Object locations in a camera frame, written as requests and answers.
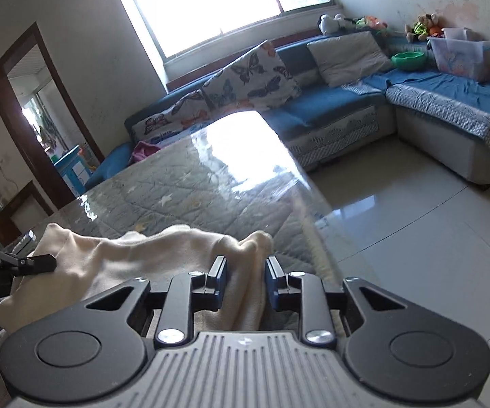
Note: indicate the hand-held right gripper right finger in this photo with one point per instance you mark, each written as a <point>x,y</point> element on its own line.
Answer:
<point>274,284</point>

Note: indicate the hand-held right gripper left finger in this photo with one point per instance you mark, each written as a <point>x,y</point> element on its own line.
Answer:
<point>218,282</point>

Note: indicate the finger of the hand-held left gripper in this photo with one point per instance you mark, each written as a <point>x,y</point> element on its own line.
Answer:
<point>36,263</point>

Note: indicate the cream knit garment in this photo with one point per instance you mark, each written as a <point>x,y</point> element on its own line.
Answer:
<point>143,255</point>

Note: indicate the grey remote control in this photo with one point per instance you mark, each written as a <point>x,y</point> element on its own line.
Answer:
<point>26,241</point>

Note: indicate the dark wooden side table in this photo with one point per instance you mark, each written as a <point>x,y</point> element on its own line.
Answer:
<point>24,212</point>

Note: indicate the blue cabinet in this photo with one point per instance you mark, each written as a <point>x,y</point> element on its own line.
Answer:
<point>72,172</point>

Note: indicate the purple cloth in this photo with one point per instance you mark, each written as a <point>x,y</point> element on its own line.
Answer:
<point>145,151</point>

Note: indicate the small butterfly print cushion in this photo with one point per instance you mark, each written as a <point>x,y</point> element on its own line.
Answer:
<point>168,119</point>

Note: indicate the blue corner sofa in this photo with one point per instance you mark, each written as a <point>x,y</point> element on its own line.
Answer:
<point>334,106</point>

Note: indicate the large butterfly print cushion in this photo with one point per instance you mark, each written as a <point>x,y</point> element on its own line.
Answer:
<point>253,76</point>

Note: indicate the grey cushion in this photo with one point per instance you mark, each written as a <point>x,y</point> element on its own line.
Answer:
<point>347,57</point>

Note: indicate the blue sofa blanket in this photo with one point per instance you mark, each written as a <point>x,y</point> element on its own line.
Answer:
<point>440,89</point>

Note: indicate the green plastic basin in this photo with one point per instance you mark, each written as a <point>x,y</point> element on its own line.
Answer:
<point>407,61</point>

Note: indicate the white plush toy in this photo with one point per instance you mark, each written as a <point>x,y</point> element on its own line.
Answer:
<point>326,23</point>

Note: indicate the window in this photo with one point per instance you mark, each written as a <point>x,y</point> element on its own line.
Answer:
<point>211,4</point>

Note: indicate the orange green plush toy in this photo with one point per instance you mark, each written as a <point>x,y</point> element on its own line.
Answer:
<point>370,22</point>

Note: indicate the brown teddy bear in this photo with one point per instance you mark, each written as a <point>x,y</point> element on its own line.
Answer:
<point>421,27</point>

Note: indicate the clear plastic storage box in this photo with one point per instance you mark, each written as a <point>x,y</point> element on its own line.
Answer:
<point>462,55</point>

